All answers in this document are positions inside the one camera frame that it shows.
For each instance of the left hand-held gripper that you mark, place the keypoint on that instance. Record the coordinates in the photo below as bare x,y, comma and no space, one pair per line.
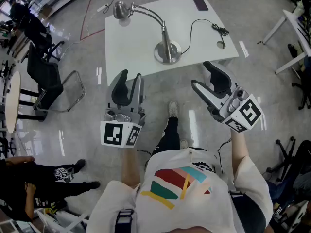
121,132

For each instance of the round wooden table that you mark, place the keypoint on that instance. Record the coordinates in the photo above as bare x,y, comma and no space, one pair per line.
12,101

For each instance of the white power strip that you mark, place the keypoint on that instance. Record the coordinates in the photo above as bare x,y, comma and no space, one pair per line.
102,8

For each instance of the person's right forearm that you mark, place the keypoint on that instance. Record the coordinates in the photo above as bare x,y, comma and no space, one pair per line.
239,149

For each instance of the black office chair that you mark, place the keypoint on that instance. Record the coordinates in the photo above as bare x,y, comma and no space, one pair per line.
36,33
305,88
288,154

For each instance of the person's black trousers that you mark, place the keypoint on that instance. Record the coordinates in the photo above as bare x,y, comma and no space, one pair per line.
170,135

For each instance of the person's white shoe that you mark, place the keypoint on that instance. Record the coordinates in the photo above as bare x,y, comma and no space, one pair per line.
173,108
184,144

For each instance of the black smartphone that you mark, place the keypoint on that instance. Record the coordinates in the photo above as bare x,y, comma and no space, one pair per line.
200,3

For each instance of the white printed t-shirt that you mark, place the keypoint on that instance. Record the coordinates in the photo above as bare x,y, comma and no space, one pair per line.
209,215

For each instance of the silver desk lamp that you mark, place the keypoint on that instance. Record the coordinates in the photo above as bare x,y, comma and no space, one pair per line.
167,42

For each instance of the person's left forearm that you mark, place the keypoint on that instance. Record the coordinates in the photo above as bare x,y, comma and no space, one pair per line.
131,166

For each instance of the white side table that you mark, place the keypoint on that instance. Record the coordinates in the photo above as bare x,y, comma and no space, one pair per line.
294,21

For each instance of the black cantilever chair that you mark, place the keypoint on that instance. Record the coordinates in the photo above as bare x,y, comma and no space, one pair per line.
46,76

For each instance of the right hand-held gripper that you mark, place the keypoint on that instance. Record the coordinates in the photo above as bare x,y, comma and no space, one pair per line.
245,113

